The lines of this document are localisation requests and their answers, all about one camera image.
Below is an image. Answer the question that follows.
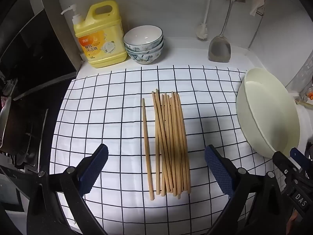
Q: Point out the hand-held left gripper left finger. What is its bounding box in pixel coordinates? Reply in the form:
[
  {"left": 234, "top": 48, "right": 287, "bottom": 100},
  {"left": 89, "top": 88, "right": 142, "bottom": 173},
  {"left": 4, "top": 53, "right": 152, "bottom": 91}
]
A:
[{"left": 26, "top": 144, "right": 109, "bottom": 235}]

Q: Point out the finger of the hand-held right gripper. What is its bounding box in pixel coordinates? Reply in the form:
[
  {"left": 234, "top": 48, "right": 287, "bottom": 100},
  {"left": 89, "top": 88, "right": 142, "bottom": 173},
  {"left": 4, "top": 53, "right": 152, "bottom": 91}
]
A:
[
  {"left": 273, "top": 151, "right": 301, "bottom": 175},
  {"left": 290, "top": 147, "right": 307, "bottom": 164}
]

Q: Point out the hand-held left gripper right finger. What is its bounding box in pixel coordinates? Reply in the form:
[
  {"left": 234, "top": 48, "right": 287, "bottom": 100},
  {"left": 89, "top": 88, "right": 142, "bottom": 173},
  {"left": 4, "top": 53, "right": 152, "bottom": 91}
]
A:
[{"left": 204, "top": 144, "right": 286, "bottom": 235}]

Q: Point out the cream round basin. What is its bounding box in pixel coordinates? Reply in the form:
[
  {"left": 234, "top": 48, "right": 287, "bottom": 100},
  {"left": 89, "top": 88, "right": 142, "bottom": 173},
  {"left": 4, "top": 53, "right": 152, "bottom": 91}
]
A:
[{"left": 236, "top": 68, "right": 301, "bottom": 158}]

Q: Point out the pile of wooden chopsticks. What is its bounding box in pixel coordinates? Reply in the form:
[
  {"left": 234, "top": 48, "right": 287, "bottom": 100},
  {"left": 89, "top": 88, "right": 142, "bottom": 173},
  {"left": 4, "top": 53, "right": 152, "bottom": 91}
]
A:
[{"left": 142, "top": 89, "right": 192, "bottom": 201}]

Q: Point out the person's right hand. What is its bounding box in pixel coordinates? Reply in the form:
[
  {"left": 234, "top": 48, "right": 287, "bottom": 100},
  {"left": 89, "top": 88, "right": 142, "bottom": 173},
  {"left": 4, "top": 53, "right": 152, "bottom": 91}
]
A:
[{"left": 290, "top": 209, "right": 301, "bottom": 228}]

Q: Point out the white grid cloth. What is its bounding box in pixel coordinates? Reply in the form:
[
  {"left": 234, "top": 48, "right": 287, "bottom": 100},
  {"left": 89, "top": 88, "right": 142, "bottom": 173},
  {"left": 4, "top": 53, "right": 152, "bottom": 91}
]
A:
[{"left": 50, "top": 65, "right": 274, "bottom": 235}]

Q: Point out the black gas stove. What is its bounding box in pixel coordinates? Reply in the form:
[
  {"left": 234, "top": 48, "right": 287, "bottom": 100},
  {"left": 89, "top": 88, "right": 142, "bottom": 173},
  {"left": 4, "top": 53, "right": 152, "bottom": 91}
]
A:
[{"left": 0, "top": 95, "right": 50, "bottom": 174}]

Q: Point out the metal spatula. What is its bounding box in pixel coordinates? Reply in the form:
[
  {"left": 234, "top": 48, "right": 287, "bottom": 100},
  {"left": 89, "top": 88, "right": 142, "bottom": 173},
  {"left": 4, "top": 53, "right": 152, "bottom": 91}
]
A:
[{"left": 208, "top": 0, "right": 239, "bottom": 63}]

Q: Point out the blue floral ceramic bowl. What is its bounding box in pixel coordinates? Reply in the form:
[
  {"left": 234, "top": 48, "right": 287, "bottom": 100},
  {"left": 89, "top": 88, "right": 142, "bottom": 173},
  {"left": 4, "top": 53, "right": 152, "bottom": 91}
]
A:
[
  {"left": 125, "top": 42, "right": 164, "bottom": 55},
  {"left": 127, "top": 47, "right": 163, "bottom": 65},
  {"left": 123, "top": 25, "right": 163, "bottom": 49}
]

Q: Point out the yellow dish soap bottle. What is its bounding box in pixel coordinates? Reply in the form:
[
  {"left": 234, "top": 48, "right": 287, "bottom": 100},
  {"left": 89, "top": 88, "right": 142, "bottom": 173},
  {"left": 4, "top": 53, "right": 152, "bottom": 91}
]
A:
[{"left": 61, "top": 0, "right": 128, "bottom": 69}]

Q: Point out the white dish brush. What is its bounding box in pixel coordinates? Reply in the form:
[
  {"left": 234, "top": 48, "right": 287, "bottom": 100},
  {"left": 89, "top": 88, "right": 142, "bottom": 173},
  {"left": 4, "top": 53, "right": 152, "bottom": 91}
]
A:
[{"left": 198, "top": 0, "right": 213, "bottom": 41}]

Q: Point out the yellowish gas hose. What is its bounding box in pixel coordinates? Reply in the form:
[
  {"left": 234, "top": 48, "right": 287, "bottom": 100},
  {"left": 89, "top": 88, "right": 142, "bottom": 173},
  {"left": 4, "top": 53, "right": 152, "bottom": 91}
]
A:
[{"left": 295, "top": 97, "right": 313, "bottom": 111}]

